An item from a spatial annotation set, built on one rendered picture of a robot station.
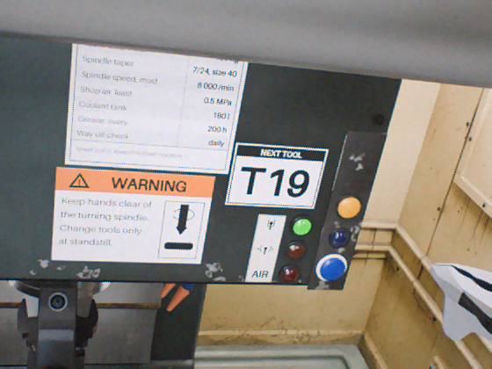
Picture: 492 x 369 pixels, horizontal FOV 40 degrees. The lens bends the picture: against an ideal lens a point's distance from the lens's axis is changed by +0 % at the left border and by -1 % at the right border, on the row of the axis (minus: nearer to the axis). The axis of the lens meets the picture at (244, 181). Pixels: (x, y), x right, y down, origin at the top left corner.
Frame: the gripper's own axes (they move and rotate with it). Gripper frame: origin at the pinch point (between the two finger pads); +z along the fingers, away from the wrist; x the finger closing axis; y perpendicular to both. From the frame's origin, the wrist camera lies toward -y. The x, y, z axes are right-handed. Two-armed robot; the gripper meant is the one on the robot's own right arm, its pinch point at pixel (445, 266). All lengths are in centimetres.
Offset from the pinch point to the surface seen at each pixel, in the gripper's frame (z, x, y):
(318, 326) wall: 76, 100, 100
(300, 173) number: 16.0, -5.3, -3.7
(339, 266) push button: 11.9, 0.4, 7.2
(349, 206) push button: 12.3, -0.3, -0.6
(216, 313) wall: 93, 69, 95
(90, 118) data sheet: 26.8, -24.0, -8.0
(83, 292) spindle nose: 37.8, -16.0, 21.7
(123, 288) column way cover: 76, 19, 57
